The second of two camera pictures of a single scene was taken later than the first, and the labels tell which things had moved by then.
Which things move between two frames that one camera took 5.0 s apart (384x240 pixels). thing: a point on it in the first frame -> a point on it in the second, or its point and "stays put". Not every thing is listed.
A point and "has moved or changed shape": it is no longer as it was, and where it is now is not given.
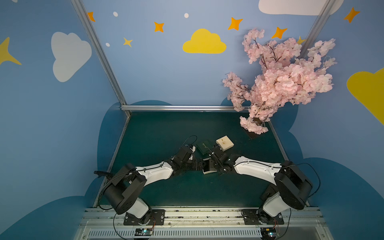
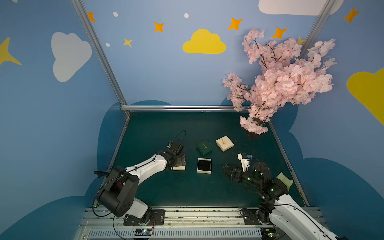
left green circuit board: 143,232 stays put
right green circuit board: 268,233 stays put
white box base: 208,166 has moved or changed shape
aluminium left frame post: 100,53 stays put
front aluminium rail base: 109,223 stays put
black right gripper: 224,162 -> 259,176
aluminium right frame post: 316,29 stays put
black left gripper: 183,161 -> 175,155
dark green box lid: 205,146 stays put
